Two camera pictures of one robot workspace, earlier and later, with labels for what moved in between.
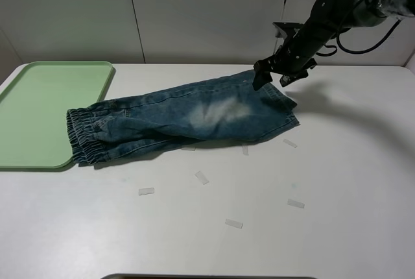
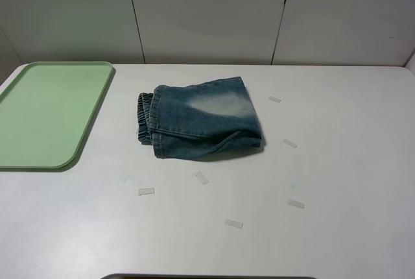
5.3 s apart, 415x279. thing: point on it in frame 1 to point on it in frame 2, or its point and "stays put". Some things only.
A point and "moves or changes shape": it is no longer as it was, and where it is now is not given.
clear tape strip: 146,191 stays put
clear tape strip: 296,204 stays put
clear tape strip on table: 289,143 stays put
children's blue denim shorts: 222,109 moves or changes shape
